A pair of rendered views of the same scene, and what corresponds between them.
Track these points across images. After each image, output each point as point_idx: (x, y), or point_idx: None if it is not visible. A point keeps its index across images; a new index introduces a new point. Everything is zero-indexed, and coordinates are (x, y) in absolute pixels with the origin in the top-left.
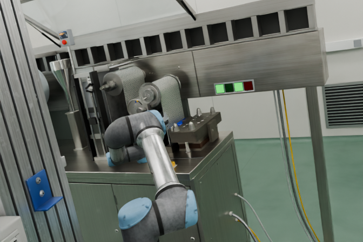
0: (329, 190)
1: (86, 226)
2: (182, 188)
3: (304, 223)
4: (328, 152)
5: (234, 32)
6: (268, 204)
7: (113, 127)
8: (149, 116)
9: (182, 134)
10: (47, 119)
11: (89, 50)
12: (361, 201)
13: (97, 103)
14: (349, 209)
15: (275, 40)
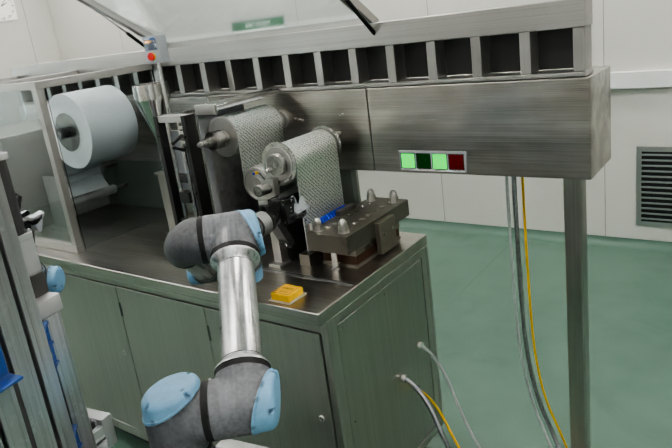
0: (611, 345)
1: (167, 364)
2: (259, 365)
3: (539, 406)
4: (631, 270)
5: (441, 62)
6: (496, 355)
7: (174, 235)
8: (237, 222)
9: (325, 239)
10: (11, 241)
11: (202, 68)
12: (663, 373)
13: (192, 169)
14: (636, 387)
15: (509, 86)
